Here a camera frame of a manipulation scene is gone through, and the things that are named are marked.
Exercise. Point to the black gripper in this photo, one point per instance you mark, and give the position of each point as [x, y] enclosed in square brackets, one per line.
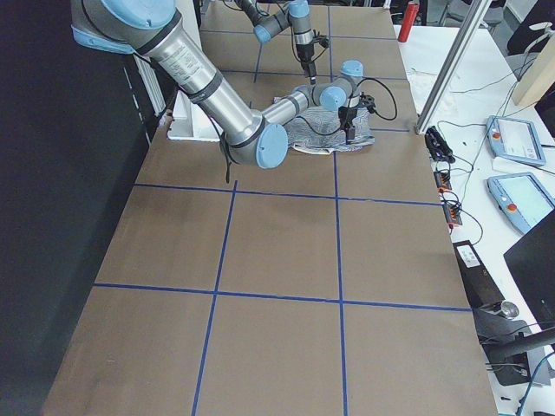
[348, 116]
[305, 54]

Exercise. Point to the blue white striped polo shirt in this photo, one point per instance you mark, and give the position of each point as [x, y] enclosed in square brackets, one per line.
[316, 131]

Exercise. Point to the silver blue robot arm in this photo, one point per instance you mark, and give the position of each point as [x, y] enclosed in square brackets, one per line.
[295, 15]
[155, 29]

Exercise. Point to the crumpled clear plastic sheet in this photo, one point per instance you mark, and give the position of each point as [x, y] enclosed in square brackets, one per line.
[421, 84]

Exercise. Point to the right side black clamp tool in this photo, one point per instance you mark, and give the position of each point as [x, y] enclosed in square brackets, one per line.
[437, 146]

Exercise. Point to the red cylinder tube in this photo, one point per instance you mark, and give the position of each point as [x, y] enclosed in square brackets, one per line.
[408, 20]

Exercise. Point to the far blue teach pendant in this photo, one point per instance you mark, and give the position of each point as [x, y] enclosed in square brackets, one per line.
[516, 140]

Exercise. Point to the blue teach pendant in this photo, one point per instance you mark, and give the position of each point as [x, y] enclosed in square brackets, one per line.
[516, 140]
[522, 198]

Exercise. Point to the near blue teach pendant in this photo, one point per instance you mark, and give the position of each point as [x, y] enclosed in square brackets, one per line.
[522, 198]

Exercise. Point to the wooden board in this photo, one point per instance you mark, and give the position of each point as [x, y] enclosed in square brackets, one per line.
[537, 79]

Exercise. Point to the black box with label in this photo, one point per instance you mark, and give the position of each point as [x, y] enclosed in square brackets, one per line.
[480, 288]

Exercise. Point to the black monitor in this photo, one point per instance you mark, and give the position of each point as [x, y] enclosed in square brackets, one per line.
[531, 264]

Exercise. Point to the black monitor stand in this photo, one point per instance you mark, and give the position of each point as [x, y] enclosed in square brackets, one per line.
[513, 351]

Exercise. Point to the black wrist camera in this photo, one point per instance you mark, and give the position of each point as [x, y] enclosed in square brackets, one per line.
[320, 39]
[368, 102]

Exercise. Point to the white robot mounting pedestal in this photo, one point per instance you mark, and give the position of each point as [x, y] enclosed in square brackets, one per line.
[191, 123]

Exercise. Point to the right side aluminium frame post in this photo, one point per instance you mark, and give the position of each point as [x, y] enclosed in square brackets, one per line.
[459, 47]

